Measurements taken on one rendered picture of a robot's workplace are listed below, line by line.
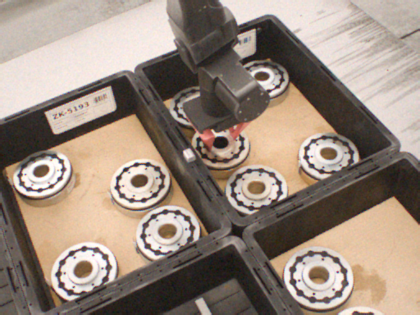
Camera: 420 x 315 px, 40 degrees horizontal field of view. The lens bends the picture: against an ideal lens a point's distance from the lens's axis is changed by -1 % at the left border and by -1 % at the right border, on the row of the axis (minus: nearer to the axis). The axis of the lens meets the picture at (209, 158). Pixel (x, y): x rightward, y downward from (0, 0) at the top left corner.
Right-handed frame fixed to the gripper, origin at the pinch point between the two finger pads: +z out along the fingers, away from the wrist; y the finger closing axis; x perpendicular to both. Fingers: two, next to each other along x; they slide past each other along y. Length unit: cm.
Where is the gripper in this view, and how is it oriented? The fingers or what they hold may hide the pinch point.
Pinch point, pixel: (220, 140)
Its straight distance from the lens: 99.6
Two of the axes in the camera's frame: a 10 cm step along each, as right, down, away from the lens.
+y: 8.7, -4.1, 2.7
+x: -4.9, -6.8, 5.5
